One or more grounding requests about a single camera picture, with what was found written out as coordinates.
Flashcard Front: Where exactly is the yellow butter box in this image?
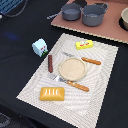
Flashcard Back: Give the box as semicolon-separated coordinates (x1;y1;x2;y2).
75;40;93;50

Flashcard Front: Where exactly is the small milk carton toy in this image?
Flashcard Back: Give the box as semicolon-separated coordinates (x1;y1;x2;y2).
32;39;48;57

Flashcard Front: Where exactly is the brown toy sausage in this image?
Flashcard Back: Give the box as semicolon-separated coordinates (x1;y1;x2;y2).
48;55;53;73

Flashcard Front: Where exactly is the round beige plate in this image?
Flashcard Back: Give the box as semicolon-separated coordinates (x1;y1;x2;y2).
59;57;87;81

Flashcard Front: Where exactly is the woven beige placemat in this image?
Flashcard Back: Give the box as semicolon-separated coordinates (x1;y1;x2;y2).
17;34;118;128

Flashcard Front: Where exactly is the left grey pot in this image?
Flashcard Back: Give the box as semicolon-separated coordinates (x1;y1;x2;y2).
61;3;81;21

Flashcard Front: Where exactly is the grey pot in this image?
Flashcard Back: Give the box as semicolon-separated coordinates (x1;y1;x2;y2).
61;3;81;21
81;3;108;27

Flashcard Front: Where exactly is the right grey pot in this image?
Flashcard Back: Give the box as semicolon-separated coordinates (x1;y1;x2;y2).
81;3;108;27

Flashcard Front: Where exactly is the pink wooden board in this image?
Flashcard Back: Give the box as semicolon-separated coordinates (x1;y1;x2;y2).
51;0;128;44

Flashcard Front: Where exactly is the beige bowl at edge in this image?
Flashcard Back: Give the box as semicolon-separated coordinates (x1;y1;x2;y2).
121;7;128;30

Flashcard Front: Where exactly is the knife with wooden handle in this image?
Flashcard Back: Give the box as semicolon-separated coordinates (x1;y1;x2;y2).
61;51;101;65

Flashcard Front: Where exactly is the fork with wooden handle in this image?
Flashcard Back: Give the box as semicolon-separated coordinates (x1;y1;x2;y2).
48;73;89;92

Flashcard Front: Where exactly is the blue wire basket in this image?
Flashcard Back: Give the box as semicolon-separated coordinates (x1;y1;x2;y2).
0;0;28;18

